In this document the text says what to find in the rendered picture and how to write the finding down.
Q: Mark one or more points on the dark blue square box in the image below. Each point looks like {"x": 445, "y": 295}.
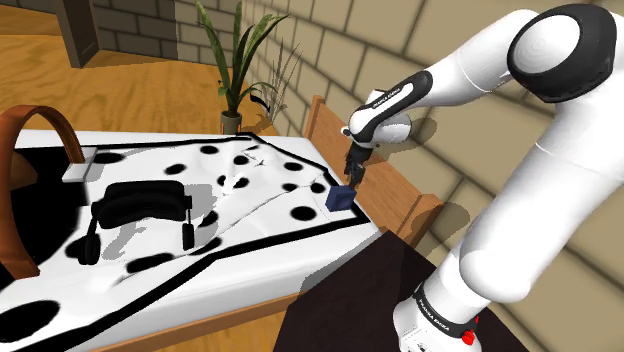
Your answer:
{"x": 340, "y": 198}

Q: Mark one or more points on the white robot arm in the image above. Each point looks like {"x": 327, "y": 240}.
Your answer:
{"x": 526, "y": 161}

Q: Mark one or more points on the black headphones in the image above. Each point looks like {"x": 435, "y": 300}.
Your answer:
{"x": 139, "y": 202}

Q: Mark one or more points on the brown arched headband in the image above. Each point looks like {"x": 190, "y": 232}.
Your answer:
{"x": 12, "y": 195}

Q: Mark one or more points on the green potted plant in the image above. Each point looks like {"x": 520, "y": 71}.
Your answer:
{"x": 236, "y": 73}

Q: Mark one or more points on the wooden bed with spotted cover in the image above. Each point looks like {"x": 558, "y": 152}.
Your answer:
{"x": 253, "y": 258}

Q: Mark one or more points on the dry grass plant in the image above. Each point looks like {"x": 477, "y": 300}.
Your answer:
{"x": 282, "y": 83}

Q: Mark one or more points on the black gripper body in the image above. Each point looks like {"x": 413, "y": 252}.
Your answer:
{"x": 355, "y": 164}

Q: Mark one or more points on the dark robot stand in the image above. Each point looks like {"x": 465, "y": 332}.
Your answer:
{"x": 360, "y": 297}

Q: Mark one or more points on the dark wooden post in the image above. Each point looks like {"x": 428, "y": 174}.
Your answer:
{"x": 78, "y": 31}

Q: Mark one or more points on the small white flat box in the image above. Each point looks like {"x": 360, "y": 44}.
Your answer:
{"x": 78, "y": 169}

